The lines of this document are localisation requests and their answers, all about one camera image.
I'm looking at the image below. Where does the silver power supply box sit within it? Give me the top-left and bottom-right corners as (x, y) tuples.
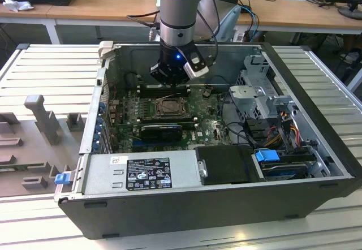
(72, 152), (204, 197)

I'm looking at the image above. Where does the crumpled white paper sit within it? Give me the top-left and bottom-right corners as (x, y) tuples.
(2, 0), (35, 13)

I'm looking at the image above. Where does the CPU with silver top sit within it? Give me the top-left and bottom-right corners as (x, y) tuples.
(161, 101), (182, 112)

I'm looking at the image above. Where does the grey parts rack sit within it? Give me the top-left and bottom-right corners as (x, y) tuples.
(0, 93), (89, 197)

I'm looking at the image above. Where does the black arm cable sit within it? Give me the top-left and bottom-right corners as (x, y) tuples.
(208, 0), (221, 66)

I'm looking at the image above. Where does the pale grey case latch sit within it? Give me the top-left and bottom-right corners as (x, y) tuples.
(97, 41), (114, 64)

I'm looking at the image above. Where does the silver metal handle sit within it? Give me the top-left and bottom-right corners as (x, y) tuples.
(197, 160), (209, 179)

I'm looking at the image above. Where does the CPU socket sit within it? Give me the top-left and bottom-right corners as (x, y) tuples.
(154, 96), (191, 118)

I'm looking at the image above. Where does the metal socket cover frame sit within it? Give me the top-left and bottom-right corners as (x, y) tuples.
(156, 98), (189, 117)

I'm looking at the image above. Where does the wooden desk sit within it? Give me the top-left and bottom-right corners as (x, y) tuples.
(0, 0), (77, 46)
(46, 0), (362, 46)

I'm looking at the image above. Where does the yellow red wire bundle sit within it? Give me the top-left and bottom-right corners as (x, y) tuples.
(264, 111), (302, 149)

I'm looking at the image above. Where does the black open PC case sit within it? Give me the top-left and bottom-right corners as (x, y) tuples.
(53, 40), (362, 241)

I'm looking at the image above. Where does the hard disk in blue carrier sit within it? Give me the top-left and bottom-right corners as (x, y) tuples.
(253, 149), (311, 182)

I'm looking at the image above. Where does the blue cable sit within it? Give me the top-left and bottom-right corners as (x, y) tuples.
(239, 5), (261, 37)

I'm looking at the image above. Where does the pale blue teach pendant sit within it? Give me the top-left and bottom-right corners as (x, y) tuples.
(219, 5), (255, 44)

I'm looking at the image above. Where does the silver metal drive cage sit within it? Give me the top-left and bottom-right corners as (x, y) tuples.
(228, 54), (301, 122)

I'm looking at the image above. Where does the silver camera on black bracket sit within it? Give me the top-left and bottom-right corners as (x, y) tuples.
(182, 45), (210, 80)

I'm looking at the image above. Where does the black graphics card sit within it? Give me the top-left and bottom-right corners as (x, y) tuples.
(140, 124), (184, 144)

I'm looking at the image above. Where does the green RAM stick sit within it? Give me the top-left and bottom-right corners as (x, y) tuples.
(0, 163), (31, 174)

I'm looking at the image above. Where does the thin wire locking lever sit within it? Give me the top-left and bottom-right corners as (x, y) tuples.
(165, 90), (189, 100)

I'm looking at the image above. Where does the black plastic shroud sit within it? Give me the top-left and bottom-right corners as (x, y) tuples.
(194, 144), (268, 185)

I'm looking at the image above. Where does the black power connector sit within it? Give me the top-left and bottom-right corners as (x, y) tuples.
(243, 118), (274, 142)

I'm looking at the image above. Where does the green motherboard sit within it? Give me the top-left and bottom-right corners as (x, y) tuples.
(109, 87), (235, 153)

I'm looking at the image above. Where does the blue plastic latch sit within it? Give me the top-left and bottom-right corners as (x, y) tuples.
(55, 173), (71, 186)

